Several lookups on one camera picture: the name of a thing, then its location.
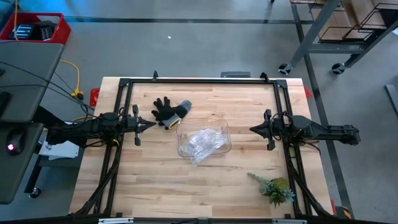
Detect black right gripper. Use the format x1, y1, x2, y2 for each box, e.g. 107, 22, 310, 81
249, 108, 283, 151

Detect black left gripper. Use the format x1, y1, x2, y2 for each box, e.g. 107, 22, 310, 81
126, 104, 157, 147

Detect black work glove grey cuff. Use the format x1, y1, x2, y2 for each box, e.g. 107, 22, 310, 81
151, 96, 192, 123
158, 112, 184, 131

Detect clear plastic tray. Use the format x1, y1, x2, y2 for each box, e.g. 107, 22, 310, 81
175, 118, 233, 158

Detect clear plastic bag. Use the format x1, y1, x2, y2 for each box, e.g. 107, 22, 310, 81
180, 127, 229, 165

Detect small artificial green plant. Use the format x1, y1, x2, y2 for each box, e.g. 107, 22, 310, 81
247, 172, 296, 208

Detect white printed paper sheet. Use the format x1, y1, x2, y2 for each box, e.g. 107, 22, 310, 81
39, 139, 80, 161

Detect black desk support beam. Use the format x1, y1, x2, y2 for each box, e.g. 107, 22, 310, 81
32, 105, 68, 130

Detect grey metal wood-top workbench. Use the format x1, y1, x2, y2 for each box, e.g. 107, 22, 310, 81
278, 0, 398, 75

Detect black yellow striped block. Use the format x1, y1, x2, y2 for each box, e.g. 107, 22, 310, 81
335, 205, 353, 220

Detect red plastic crate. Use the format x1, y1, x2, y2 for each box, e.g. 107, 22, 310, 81
0, 12, 72, 45

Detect black computer mouse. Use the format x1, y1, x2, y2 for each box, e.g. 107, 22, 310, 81
5, 128, 27, 156

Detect grey desk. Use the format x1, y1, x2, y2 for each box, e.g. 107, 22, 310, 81
0, 40, 65, 205

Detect black box device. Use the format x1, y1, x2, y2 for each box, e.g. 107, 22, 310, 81
33, 20, 57, 42

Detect black device silver slats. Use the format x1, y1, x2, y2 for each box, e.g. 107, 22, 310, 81
8, 23, 34, 41

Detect yellow cable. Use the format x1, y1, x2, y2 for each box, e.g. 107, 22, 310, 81
58, 59, 96, 123

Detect silver frame bracket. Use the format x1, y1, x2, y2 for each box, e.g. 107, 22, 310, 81
98, 217, 134, 224
272, 218, 308, 224

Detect orange cable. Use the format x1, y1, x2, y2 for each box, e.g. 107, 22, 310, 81
12, 0, 19, 41

